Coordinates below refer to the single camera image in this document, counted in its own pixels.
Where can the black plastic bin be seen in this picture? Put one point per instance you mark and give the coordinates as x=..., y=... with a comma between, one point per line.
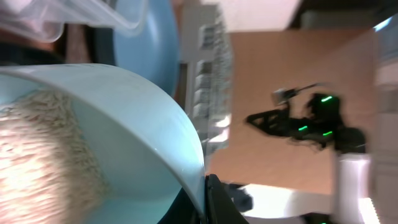
x=14, y=55

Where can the pile of white rice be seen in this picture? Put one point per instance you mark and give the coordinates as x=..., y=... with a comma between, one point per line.
x=48, y=172

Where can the dark blue plate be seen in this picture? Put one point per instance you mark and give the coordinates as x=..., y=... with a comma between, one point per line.
x=154, y=53

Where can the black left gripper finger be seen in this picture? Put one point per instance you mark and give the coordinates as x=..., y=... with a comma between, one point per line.
x=220, y=208

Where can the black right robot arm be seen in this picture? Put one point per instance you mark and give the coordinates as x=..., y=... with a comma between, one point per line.
x=323, y=125

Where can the light blue bowl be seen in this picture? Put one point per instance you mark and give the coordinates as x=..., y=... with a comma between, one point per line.
x=146, y=146

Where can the grey dishwasher rack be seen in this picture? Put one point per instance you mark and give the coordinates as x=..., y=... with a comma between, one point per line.
x=207, y=50

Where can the clear plastic bin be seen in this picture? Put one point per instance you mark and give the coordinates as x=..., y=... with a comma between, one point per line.
x=43, y=20

